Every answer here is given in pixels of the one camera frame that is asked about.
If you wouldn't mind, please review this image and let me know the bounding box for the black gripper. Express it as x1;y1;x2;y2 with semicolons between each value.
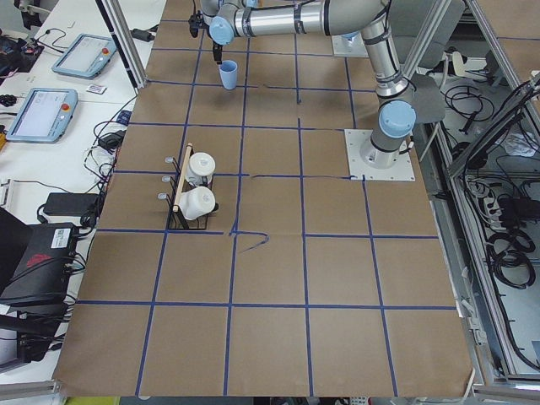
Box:
188;11;222;63

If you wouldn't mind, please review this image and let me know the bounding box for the blue plastic cup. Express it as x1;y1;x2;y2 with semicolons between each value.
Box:
219;60;238;90

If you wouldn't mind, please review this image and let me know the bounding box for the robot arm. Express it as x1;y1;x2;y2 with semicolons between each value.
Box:
188;1;416;170

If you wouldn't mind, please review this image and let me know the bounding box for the white mug inner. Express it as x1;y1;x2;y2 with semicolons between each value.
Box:
186;152;216;186

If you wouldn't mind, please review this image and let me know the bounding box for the white mug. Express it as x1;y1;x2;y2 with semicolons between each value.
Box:
180;186;219;220
186;152;216;186

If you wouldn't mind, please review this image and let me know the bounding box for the upper teach pendant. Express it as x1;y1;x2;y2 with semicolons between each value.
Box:
51;34;116;79

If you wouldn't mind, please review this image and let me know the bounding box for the teach pendant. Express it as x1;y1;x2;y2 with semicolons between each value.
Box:
6;88;78;143
51;34;116;79

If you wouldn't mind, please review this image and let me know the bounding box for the white mug outer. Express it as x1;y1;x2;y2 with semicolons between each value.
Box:
180;186;219;220

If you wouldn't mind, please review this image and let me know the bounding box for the lower teach pendant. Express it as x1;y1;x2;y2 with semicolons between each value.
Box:
6;88;78;143

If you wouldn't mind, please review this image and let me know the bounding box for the black power brick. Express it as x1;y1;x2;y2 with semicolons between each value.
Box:
36;192;98;224

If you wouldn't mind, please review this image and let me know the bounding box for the black computer box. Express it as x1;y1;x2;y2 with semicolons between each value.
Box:
1;209;78;307

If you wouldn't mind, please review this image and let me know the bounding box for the aluminium frame post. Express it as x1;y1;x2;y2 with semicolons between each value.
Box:
95;0;147;89

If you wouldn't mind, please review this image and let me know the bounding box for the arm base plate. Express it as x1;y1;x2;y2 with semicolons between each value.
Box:
344;129;415;181
332;33;368;58

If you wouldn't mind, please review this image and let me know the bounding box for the wooden rack handle bar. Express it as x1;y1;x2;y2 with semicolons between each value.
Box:
172;143;193;213

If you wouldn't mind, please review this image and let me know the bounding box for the black wire mug rack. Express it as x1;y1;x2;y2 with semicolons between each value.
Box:
158;143;219;230

